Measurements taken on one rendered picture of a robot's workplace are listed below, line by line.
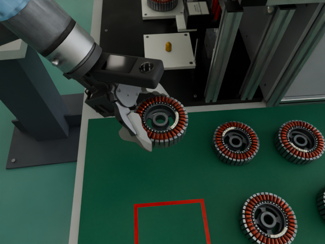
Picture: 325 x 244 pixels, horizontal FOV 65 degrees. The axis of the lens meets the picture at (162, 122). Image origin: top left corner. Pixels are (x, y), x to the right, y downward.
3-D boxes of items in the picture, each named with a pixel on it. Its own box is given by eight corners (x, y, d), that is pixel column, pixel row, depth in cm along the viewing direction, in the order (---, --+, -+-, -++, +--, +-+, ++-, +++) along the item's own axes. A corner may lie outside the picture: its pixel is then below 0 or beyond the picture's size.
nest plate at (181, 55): (145, 71, 77) (145, 68, 76) (143, 37, 85) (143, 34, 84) (195, 68, 78) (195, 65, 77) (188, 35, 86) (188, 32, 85)
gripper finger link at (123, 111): (140, 128, 50) (122, 86, 48) (147, 127, 49) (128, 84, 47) (124, 140, 46) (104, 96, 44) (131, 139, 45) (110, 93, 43)
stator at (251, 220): (228, 208, 58) (232, 204, 55) (269, 188, 60) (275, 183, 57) (258, 260, 52) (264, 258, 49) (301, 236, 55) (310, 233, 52)
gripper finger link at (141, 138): (135, 152, 54) (116, 111, 51) (155, 150, 50) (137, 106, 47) (125, 160, 51) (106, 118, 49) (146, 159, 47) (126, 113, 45)
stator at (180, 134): (125, 141, 53) (124, 132, 49) (143, 99, 58) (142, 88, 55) (178, 156, 51) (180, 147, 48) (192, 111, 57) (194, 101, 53)
